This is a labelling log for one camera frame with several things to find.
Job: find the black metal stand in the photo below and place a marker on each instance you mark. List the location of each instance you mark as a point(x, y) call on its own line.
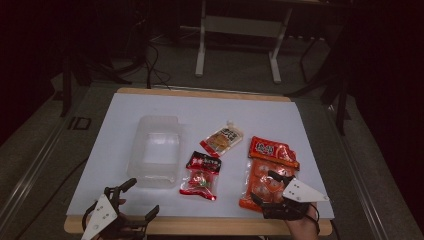
point(71, 73)
point(340, 100)

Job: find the black and red snack packet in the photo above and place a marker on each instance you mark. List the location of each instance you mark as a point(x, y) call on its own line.
point(201, 176)

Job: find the clear plastic container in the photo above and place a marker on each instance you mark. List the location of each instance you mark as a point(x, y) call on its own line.
point(156, 153)

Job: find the person's right hand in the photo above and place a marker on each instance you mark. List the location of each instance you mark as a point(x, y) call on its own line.
point(303, 228)

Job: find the person's left hand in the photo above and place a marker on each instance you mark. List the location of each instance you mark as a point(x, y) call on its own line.
point(120, 225)

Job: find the black floor bracket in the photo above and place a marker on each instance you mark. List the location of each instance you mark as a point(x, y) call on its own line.
point(79, 123)

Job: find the white table sheet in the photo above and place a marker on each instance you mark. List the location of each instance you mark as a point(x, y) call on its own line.
point(206, 110)

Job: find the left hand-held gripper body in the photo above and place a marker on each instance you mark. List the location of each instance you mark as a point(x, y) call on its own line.
point(100, 213)

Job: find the small spouted sauce pouch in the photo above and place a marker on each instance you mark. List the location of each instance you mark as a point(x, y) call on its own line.
point(221, 139)

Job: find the white metal stand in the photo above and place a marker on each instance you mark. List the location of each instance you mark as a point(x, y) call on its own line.
point(240, 26)

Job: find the metal floor rail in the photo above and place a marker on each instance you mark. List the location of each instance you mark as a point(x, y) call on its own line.
point(360, 173)
point(30, 173)

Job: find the wooden table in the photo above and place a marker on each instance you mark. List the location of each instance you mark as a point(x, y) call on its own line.
point(200, 226)

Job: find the large orange snack packet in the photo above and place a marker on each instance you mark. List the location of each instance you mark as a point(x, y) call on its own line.
point(266, 153)

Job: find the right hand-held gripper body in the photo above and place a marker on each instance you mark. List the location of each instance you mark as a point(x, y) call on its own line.
point(300, 196)

